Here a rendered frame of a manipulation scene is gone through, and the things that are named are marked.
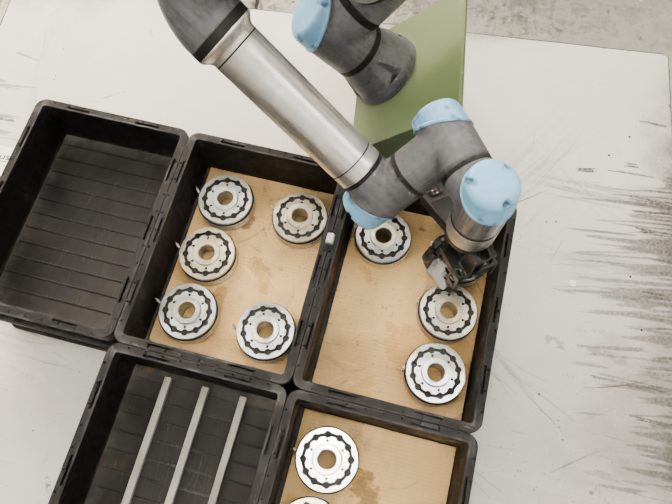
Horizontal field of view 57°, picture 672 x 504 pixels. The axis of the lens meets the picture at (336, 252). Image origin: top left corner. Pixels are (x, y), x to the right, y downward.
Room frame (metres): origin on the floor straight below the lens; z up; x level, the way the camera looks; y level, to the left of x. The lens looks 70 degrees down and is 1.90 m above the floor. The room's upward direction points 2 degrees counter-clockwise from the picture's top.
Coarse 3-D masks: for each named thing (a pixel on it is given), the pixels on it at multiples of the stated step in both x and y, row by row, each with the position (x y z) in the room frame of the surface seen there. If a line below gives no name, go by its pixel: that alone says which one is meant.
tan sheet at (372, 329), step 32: (416, 224) 0.45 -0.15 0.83; (352, 256) 0.39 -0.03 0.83; (416, 256) 0.38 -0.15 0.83; (352, 288) 0.33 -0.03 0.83; (384, 288) 0.32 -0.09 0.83; (416, 288) 0.32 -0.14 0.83; (480, 288) 0.32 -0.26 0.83; (352, 320) 0.27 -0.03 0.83; (384, 320) 0.26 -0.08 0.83; (416, 320) 0.26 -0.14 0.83; (320, 352) 0.21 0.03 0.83; (352, 352) 0.21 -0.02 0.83; (384, 352) 0.21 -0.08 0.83; (320, 384) 0.15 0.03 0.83; (352, 384) 0.15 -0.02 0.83; (384, 384) 0.15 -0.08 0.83; (448, 416) 0.10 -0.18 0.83
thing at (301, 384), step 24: (336, 240) 0.38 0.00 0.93; (504, 240) 0.37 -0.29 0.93; (504, 264) 0.33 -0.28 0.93; (504, 288) 0.29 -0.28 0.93; (312, 312) 0.26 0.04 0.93; (312, 336) 0.22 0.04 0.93; (312, 384) 0.14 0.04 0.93; (480, 384) 0.13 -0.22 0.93; (384, 408) 0.10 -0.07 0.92; (408, 408) 0.10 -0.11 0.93; (480, 408) 0.10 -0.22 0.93
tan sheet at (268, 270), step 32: (256, 192) 0.52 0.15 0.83; (288, 192) 0.52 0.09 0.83; (320, 192) 0.52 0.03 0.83; (192, 224) 0.46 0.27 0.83; (256, 224) 0.46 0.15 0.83; (256, 256) 0.39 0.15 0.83; (288, 256) 0.39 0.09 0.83; (224, 288) 0.33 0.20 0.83; (256, 288) 0.33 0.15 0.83; (288, 288) 0.33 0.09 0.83; (224, 320) 0.27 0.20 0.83; (224, 352) 0.21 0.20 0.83
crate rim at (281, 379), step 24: (192, 144) 0.57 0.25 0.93; (216, 144) 0.58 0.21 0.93; (240, 144) 0.57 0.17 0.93; (168, 192) 0.48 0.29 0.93; (336, 192) 0.47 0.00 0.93; (336, 216) 0.43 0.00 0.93; (144, 264) 0.35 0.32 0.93; (312, 288) 0.30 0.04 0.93; (120, 336) 0.22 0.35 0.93; (192, 360) 0.18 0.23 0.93; (216, 360) 0.18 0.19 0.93; (288, 360) 0.18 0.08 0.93
